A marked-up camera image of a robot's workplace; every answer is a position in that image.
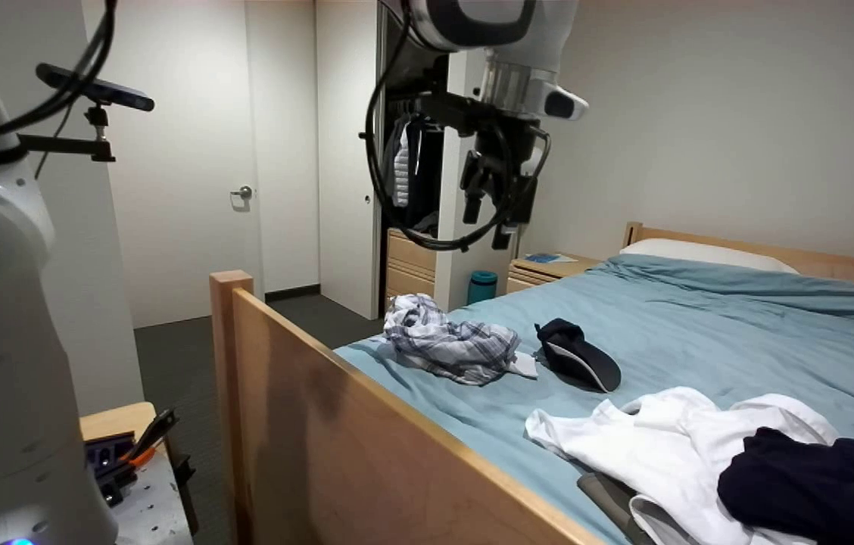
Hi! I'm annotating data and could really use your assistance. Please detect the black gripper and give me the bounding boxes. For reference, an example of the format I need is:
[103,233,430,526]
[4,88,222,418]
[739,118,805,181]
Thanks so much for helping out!
[458,118,555,251]

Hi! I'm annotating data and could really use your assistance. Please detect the plaid grey white cloth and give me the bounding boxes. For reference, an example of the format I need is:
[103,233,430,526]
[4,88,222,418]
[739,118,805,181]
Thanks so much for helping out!
[380,292,542,391]

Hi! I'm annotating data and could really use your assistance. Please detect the grey khaki cloth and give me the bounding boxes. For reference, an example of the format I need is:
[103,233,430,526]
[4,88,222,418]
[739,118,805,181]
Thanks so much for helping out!
[575,466,652,545]

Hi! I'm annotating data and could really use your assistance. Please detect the navy blue cloth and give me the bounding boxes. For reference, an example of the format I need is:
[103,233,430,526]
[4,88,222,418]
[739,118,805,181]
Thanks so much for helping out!
[715,424,854,545]

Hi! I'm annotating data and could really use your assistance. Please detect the teal bin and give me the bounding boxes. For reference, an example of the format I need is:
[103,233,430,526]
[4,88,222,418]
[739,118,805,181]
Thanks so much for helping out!
[464,266,503,309]

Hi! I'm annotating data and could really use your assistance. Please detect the wooden nightstand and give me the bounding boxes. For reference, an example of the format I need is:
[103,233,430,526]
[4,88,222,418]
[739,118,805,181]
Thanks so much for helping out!
[503,251,602,297]

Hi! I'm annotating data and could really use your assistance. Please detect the wooden dresser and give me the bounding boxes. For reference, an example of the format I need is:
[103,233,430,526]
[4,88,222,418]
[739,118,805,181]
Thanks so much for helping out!
[385,227,440,307]

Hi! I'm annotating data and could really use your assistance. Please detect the black cap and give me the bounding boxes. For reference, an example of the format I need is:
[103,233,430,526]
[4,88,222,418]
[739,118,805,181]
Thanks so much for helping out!
[534,316,624,396]

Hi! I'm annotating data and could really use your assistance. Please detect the white pillow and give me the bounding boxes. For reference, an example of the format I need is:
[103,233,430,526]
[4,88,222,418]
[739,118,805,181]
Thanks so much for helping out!
[619,236,804,278]

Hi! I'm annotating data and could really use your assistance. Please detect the light blue bedsheet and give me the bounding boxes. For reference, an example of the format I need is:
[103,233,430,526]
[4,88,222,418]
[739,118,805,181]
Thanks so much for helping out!
[332,251,854,545]

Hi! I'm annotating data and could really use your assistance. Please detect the white door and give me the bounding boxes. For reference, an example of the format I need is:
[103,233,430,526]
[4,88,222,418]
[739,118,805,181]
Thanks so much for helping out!
[90,0,260,329]

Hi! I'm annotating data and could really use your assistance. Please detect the black orange hand tools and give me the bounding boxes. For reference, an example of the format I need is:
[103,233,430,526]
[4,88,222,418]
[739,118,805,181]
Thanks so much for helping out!
[90,405,182,509]

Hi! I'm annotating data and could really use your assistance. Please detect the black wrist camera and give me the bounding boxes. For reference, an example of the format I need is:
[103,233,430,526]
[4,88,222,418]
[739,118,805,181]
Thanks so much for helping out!
[407,90,491,134]

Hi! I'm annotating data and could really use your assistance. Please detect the wooden bed frame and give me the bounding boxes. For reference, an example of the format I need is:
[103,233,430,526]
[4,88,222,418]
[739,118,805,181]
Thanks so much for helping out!
[207,221,854,545]

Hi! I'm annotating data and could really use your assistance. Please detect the black camera on stand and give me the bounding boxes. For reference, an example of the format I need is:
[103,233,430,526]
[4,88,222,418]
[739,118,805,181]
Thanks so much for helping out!
[32,60,159,163]

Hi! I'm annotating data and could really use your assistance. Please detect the perforated robot base plate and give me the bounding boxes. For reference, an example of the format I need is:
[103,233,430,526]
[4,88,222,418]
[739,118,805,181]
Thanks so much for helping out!
[105,464,196,545]

